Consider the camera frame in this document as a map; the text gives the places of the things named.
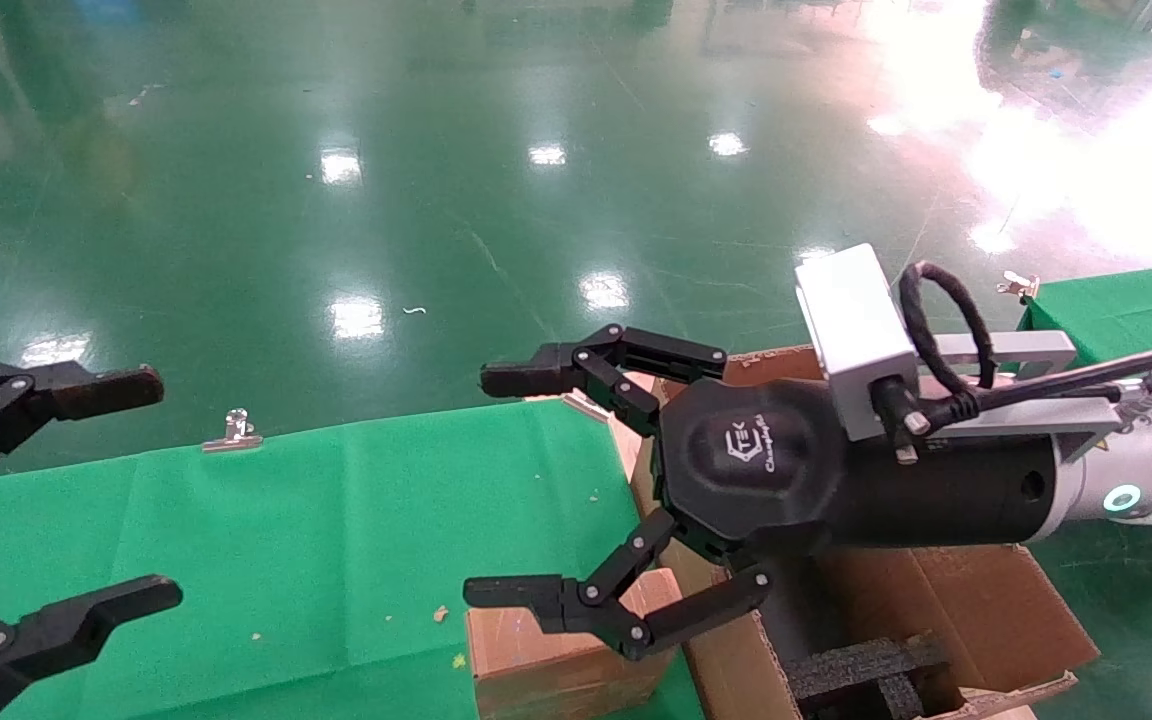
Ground silver camera mounting bracket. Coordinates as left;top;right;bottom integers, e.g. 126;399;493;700
918;330;1152;463

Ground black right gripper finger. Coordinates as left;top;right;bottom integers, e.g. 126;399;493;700
481;323;728;439
463;508;774;662

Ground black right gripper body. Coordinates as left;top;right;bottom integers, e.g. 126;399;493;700
651;378;1061;563

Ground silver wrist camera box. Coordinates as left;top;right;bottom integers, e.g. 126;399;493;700
794;243;923;442

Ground black foam insert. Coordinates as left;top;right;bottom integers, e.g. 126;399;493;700
784;633;952;720

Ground black camera cable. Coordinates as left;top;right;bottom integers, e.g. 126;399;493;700
874;260;1152;467

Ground small cardboard box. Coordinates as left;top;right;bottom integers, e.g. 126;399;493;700
465;567;683;720

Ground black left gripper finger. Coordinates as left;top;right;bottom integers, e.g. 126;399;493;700
0;359;166;497
0;574;184;720

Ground large open cardboard carton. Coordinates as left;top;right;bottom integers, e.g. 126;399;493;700
608;344;1103;720

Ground large green table cloth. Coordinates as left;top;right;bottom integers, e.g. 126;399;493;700
0;398;707;720

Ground green cloth side table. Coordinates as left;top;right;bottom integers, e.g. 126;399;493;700
1019;262;1152;377

